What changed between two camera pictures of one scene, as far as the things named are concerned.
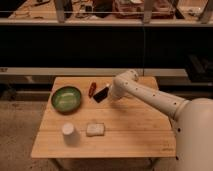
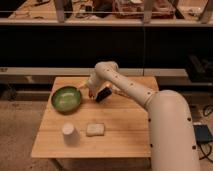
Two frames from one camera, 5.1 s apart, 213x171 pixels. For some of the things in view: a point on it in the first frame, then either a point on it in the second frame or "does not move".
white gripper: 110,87 to 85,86
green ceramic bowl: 66,100 does not move
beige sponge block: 95,129 does not move
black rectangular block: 100,96 does not move
